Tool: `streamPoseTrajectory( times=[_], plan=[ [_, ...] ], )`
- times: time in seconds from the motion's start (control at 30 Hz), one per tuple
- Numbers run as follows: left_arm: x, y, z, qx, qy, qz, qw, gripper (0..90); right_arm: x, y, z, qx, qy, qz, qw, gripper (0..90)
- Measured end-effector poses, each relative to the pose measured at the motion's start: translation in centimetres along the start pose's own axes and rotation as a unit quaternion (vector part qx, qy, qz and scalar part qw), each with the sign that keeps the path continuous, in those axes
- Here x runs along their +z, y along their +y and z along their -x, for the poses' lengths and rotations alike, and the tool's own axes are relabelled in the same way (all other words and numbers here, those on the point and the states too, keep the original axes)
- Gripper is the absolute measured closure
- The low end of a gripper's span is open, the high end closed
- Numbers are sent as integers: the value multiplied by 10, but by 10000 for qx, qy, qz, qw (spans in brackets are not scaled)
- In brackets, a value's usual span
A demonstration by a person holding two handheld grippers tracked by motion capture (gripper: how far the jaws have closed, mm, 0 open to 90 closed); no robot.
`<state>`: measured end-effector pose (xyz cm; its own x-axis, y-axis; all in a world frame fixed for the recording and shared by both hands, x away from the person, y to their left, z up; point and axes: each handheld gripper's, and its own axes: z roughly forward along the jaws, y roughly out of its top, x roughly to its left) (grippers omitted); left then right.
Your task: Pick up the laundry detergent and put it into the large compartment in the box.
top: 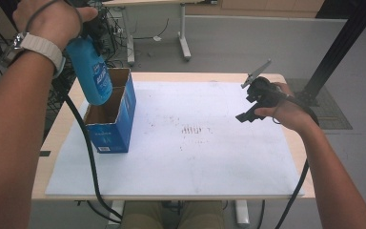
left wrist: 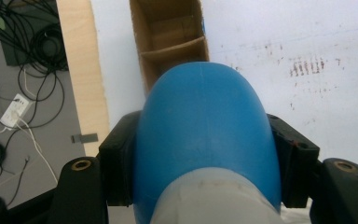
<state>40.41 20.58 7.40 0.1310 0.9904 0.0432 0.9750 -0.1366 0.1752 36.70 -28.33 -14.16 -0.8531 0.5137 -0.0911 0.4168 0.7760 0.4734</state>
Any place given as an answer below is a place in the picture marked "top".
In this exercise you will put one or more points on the background desk with white legs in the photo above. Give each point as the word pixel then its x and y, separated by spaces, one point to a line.
pixel 183 35

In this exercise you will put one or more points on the person's leg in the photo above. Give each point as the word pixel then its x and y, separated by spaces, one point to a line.
pixel 146 216
pixel 208 216

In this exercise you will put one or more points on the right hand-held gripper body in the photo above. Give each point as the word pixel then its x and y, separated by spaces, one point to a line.
pixel 263 92

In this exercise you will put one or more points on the black tape strip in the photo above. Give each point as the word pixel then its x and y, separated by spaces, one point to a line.
pixel 45 153

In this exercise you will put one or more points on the wooden cabinet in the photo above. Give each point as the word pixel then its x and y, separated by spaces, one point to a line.
pixel 267 6

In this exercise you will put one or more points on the dark grey floor mat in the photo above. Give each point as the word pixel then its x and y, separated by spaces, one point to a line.
pixel 333 111

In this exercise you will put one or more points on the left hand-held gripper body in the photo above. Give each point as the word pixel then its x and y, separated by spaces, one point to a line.
pixel 97 30

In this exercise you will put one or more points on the person's left leg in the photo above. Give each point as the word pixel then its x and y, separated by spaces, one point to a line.
pixel 146 216

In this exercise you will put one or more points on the person's left hand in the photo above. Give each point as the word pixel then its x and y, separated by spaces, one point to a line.
pixel 50 19

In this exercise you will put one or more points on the white table leg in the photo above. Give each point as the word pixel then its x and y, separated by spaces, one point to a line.
pixel 241 213
pixel 118 210

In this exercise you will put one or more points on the blue bottle with white cap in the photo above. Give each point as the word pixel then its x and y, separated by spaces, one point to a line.
pixel 92 79

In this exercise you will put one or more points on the blue cardboard box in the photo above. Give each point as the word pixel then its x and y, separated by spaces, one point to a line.
pixel 114 136

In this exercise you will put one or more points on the wooden table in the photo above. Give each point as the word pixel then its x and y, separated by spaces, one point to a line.
pixel 203 77

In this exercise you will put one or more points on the person's right hand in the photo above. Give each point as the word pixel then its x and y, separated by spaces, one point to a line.
pixel 292 113

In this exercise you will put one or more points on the black metal frame post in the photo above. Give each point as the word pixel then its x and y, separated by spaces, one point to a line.
pixel 340 47

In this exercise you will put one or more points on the wristwatch with beige band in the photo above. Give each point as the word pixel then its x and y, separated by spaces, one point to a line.
pixel 41 47

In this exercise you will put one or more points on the black metal stand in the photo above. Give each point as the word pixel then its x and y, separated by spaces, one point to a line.
pixel 4 6

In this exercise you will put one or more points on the person's right leg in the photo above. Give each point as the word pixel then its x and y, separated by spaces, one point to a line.
pixel 208 216

